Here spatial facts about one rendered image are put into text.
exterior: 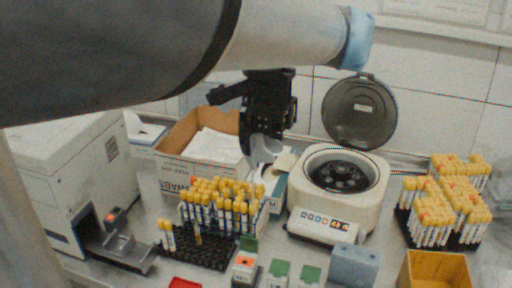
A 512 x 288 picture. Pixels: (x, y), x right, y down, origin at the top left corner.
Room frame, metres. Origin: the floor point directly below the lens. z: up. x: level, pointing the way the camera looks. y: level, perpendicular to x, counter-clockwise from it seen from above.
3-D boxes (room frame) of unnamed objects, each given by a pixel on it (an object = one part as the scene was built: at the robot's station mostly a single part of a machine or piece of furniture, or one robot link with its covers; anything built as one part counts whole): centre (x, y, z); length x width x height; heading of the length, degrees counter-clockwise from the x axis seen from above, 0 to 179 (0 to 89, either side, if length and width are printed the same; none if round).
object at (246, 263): (0.50, 0.03, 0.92); 0.05 x 0.04 x 0.06; 164
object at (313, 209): (0.74, -0.20, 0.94); 0.30 x 0.24 x 0.12; 154
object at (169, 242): (0.59, 0.15, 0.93); 0.17 x 0.09 x 0.11; 73
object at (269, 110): (0.58, -0.01, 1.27); 0.09 x 0.08 x 0.12; 65
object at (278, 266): (0.49, -0.04, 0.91); 0.05 x 0.04 x 0.07; 163
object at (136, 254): (0.56, 0.34, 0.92); 0.21 x 0.07 x 0.05; 73
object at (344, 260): (0.50, -0.20, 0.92); 0.10 x 0.07 x 0.10; 65
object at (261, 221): (0.68, 0.09, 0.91); 0.20 x 0.10 x 0.07; 73
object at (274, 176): (0.83, -0.04, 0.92); 0.24 x 0.12 x 0.10; 163
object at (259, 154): (0.57, 0.00, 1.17); 0.06 x 0.03 x 0.09; 65
